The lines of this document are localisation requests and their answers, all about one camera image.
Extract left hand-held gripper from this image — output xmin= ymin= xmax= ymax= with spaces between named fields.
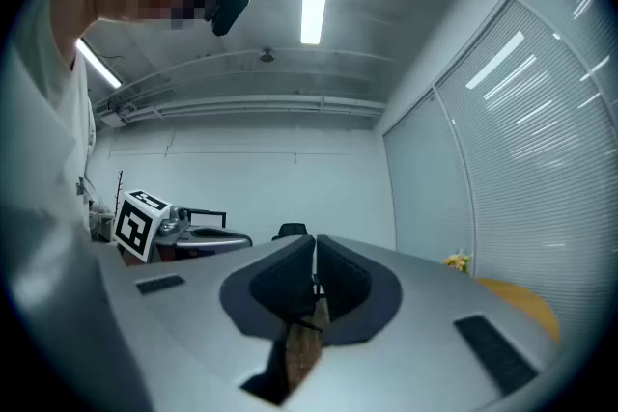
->
xmin=111 ymin=188 xmax=254 ymax=264

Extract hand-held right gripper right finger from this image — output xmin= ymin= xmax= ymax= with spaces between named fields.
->
xmin=289 ymin=233 xmax=565 ymax=412

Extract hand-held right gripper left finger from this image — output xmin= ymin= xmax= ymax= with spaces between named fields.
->
xmin=96 ymin=233 xmax=318 ymax=412

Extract black office chair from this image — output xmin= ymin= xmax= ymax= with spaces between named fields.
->
xmin=271 ymin=222 xmax=310 ymax=242

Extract dark coat rack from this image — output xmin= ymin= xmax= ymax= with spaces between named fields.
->
xmin=113 ymin=169 xmax=126 ymax=221

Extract person in white shirt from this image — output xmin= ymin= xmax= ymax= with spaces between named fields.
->
xmin=0 ymin=0 xmax=155 ymax=412

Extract yellow flower bouquet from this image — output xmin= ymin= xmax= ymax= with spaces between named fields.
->
xmin=442 ymin=252 xmax=472 ymax=275

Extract white ceiling pipes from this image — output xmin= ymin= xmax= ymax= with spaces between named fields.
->
xmin=94 ymin=92 xmax=387 ymax=122

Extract black head-worn camera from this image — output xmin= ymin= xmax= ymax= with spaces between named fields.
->
xmin=205 ymin=0 xmax=252 ymax=38

